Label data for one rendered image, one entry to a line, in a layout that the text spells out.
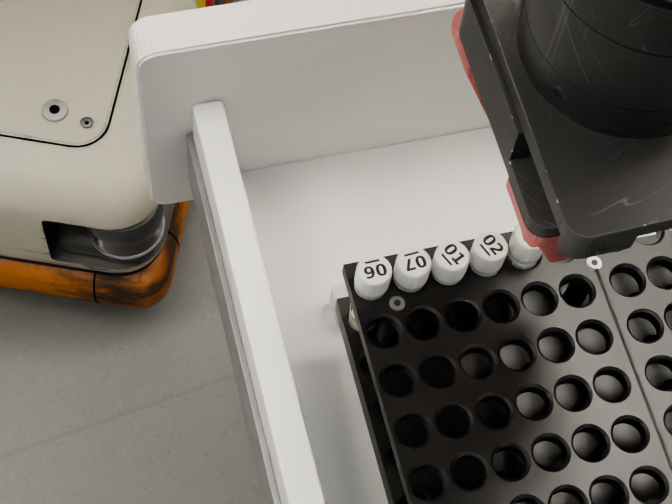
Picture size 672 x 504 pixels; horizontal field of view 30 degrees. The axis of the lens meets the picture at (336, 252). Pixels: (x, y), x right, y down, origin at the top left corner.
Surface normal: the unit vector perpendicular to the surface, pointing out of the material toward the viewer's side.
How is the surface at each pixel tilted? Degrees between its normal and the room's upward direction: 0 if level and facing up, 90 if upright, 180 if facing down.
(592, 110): 93
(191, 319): 1
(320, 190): 0
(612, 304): 0
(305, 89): 90
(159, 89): 90
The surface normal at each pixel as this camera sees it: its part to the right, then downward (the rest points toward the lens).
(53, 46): 0.08, -0.45
